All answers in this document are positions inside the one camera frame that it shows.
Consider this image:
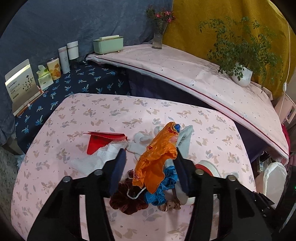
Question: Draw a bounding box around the white tissue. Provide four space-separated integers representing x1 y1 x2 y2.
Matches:
70 140 128 174

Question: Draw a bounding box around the orange plastic wrapper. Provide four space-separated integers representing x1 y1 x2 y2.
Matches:
132 122 180 194

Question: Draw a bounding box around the white trash bag bin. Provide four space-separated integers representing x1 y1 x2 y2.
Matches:
263 162 287 205

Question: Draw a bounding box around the dark red velvet scrunchie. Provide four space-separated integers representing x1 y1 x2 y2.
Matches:
109 170 149 215

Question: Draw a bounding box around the pink floral tablecloth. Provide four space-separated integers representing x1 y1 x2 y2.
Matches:
11 94 256 238

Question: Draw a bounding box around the small beige bow scrunchie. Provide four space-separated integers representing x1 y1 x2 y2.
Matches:
158 200 181 212

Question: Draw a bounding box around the light pink dotted tablecloth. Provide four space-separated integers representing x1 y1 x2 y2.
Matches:
86 44 289 158

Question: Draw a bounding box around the navy floral cloth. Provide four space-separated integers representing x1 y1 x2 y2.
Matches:
15 61 131 153

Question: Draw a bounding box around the green tissue pack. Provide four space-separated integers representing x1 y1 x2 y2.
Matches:
36 65 54 90

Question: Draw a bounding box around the pink electric kettle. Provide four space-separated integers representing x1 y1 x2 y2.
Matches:
274 93 295 124

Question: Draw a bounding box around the white gift box with flowers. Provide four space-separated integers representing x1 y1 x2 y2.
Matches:
4 59 43 116

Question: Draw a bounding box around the mint green box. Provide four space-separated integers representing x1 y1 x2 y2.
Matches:
93 35 123 55

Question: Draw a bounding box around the tall white bottle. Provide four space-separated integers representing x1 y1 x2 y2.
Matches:
58 46 70 74

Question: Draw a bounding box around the white cylindrical jar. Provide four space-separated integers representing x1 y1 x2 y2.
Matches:
67 41 79 60

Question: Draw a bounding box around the potted green plant white pot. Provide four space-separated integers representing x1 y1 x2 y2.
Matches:
199 16 283 86

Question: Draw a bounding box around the glass vase with red flowers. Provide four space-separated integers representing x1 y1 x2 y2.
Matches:
146 6 175 50

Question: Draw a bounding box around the mustard yellow hanging blanket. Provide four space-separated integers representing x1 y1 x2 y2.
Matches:
162 0 296 100

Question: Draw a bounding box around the blue hanging blanket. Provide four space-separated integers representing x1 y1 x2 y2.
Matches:
1 1 172 145

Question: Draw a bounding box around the white lamp cable with switch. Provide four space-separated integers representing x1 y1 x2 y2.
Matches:
278 22 291 117

